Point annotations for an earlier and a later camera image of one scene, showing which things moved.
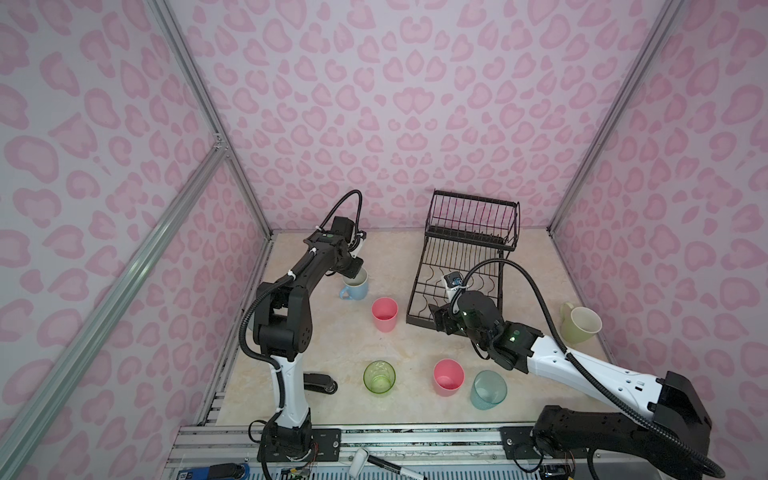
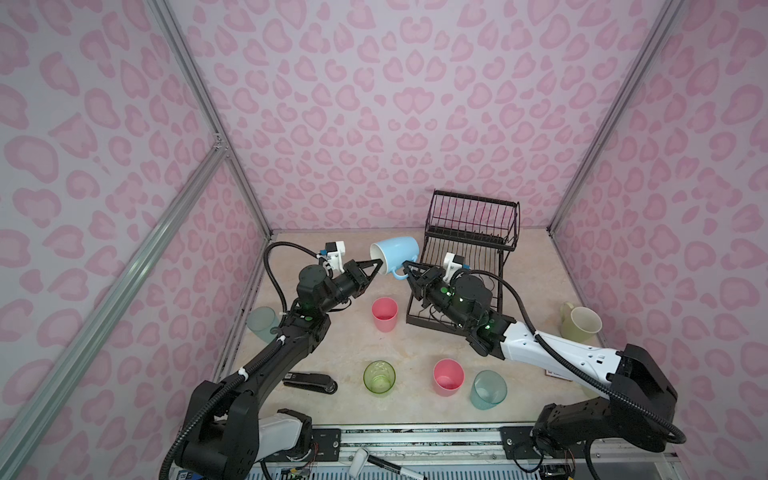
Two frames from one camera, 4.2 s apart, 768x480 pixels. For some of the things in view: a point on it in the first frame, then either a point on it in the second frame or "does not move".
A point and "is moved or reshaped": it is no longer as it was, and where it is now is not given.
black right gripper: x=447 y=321 to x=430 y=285
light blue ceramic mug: x=355 y=288 is moved or reshaped
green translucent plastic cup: x=379 y=376 does not move
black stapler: x=320 y=383 does not move
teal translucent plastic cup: x=488 y=390 does not move
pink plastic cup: x=385 y=312 does not move
